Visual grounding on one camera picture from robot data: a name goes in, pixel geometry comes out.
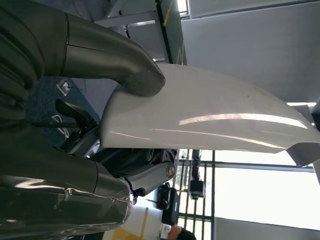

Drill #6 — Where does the white desk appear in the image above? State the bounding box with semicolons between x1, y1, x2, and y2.
102;205;165;240

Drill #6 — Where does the dark window frame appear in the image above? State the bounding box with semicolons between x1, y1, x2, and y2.
174;150;315;240

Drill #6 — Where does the yellow tape on workbench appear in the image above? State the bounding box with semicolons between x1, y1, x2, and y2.
162;0;187;65

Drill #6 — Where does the white looped floor cable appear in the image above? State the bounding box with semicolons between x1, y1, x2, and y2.
51;114;70;140

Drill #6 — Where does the silver floor socket plate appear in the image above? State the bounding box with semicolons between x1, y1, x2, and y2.
56;79;73;97

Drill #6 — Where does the black device on stand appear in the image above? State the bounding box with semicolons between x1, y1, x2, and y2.
189;150;206;201

